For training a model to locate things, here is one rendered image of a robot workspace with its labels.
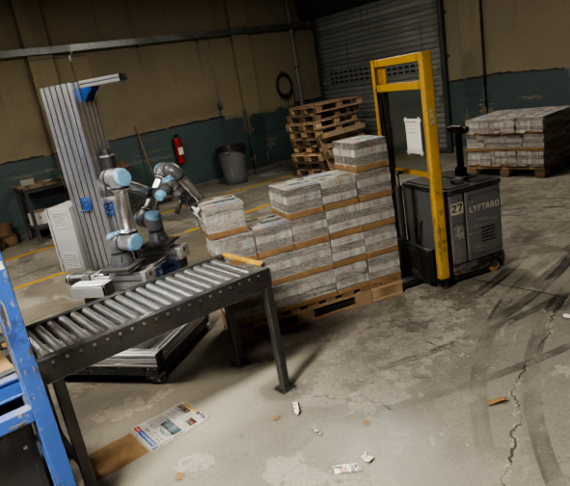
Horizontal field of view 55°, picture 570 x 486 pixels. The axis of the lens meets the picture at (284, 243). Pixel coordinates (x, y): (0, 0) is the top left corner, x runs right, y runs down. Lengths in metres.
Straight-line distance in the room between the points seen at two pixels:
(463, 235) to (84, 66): 7.64
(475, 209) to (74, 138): 3.05
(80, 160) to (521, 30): 7.79
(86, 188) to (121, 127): 6.70
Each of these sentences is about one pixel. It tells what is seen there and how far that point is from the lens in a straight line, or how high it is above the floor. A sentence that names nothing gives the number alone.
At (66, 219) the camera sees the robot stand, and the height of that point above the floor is 1.15.
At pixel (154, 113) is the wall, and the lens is 10.94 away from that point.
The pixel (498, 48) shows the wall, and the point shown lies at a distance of 10.36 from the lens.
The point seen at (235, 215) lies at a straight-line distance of 3.91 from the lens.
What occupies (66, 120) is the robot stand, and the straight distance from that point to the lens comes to 3.98.
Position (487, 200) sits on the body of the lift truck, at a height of 0.63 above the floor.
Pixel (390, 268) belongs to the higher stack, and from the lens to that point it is 4.52.
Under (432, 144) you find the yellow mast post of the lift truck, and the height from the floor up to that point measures 1.18.
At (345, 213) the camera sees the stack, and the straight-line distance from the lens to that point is 4.23.
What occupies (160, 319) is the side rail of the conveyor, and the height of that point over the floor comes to 0.76.
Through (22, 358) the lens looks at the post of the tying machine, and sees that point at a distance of 2.51.
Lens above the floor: 1.81
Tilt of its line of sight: 16 degrees down
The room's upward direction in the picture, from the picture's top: 10 degrees counter-clockwise
